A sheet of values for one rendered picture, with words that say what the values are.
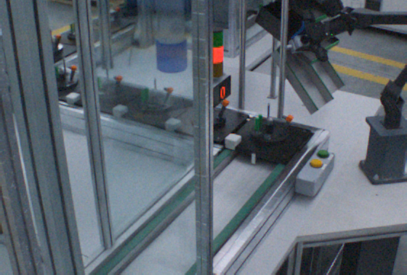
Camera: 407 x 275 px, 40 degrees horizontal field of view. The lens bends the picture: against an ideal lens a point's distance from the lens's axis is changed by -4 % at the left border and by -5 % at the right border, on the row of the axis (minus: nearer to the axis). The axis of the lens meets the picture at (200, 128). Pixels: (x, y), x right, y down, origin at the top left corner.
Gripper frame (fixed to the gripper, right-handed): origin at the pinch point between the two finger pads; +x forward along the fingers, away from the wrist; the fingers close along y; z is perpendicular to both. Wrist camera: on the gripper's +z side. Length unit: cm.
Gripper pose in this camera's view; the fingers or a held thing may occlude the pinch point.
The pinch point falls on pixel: (301, 41)
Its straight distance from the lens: 207.7
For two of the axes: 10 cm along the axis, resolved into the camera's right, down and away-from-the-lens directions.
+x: -8.1, 3.2, 4.9
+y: 2.5, 9.5, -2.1
